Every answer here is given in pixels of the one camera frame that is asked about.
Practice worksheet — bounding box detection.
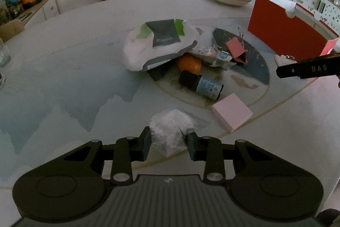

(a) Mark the pink square box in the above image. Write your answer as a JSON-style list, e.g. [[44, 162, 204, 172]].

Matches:
[[212, 93, 253, 133]]

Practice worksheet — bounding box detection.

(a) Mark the patterned white cabinet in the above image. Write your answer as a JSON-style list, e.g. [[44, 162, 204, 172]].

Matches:
[[293, 0, 340, 39]]

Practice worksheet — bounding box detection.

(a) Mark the orange fruit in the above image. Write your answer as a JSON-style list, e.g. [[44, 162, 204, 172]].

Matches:
[[177, 54, 202, 74]]

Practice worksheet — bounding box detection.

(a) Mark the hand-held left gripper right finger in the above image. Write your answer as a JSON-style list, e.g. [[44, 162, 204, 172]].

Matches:
[[185, 132, 277, 187]]

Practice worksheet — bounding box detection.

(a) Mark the red storage box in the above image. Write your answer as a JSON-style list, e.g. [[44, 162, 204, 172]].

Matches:
[[248, 0, 340, 63]]

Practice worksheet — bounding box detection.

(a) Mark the printed wrapper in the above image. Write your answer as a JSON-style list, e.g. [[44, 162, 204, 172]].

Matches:
[[191, 43, 237, 70]]

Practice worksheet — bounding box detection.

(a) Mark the white bag with green print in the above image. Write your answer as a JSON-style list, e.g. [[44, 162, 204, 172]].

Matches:
[[123, 18, 201, 72]]

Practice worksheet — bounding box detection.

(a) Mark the small red carton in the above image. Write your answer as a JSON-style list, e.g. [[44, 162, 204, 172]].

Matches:
[[225, 37, 249, 65]]

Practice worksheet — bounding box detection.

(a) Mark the printed round desktop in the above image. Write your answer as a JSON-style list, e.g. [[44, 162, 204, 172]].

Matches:
[[0, 0, 340, 217]]

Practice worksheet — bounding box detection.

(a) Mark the white side cabinet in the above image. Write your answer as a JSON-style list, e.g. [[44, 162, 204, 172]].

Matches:
[[0, 0, 60, 43]]

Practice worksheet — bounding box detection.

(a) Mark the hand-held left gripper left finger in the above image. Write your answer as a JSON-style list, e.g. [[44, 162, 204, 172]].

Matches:
[[62, 126, 152, 186]]

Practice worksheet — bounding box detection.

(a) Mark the dark bottle with blue label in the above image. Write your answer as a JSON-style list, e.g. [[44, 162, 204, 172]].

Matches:
[[178, 71, 224, 100]]

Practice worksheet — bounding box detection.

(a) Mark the clear glass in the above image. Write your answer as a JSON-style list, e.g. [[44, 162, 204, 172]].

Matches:
[[0, 38, 11, 68]]

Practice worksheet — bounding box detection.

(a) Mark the white plastic wrap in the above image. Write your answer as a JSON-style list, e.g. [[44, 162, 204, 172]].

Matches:
[[149, 109, 198, 157]]

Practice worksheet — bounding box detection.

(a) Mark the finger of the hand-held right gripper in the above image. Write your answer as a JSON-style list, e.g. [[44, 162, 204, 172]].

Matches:
[[276, 55, 340, 80]]

